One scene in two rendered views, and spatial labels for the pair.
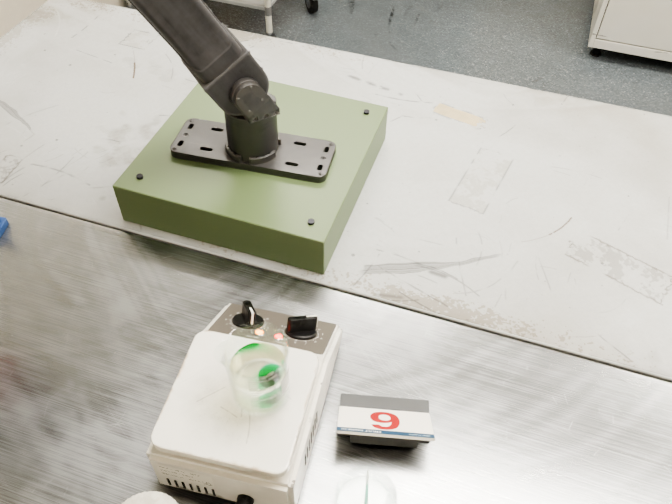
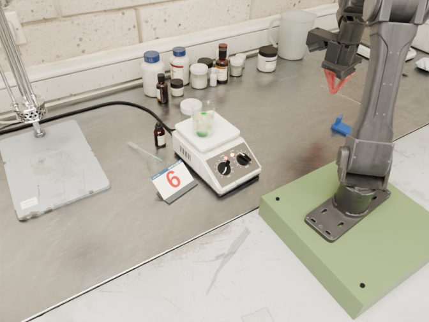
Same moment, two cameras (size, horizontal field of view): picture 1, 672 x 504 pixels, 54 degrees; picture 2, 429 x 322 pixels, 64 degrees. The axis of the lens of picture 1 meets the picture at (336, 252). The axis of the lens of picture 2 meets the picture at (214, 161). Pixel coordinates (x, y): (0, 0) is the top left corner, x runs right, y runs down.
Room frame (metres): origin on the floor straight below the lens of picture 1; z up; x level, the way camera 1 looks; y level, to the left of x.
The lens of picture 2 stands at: (0.72, -0.42, 1.49)
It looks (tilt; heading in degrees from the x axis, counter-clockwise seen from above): 42 degrees down; 129
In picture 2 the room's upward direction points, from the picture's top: 2 degrees clockwise
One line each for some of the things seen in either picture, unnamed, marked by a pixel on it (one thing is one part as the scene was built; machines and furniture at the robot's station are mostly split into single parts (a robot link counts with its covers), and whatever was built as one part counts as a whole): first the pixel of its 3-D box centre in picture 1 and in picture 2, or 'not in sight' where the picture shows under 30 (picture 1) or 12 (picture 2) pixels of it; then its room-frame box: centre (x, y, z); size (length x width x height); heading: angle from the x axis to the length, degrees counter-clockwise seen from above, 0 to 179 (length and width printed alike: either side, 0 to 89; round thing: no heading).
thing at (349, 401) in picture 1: (385, 416); (174, 181); (0.30, -0.05, 0.92); 0.09 x 0.06 x 0.04; 87
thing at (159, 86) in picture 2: not in sight; (161, 87); (0.00, 0.18, 0.94); 0.04 x 0.04 x 0.09
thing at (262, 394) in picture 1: (255, 371); (203, 119); (0.28, 0.06, 1.02); 0.06 x 0.05 x 0.08; 101
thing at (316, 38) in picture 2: not in sight; (325, 46); (0.38, 0.45, 1.11); 0.11 x 0.07 x 0.06; 175
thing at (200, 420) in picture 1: (238, 398); (207, 130); (0.28, 0.08, 0.98); 0.12 x 0.12 x 0.01; 78
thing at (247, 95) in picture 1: (241, 85); (362, 167); (0.63, 0.11, 1.06); 0.09 x 0.06 x 0.06; 32
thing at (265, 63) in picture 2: not in sight; (267, 59); (0.12, 0.59, 0.94); 0.07 x 0.07 x 0.07
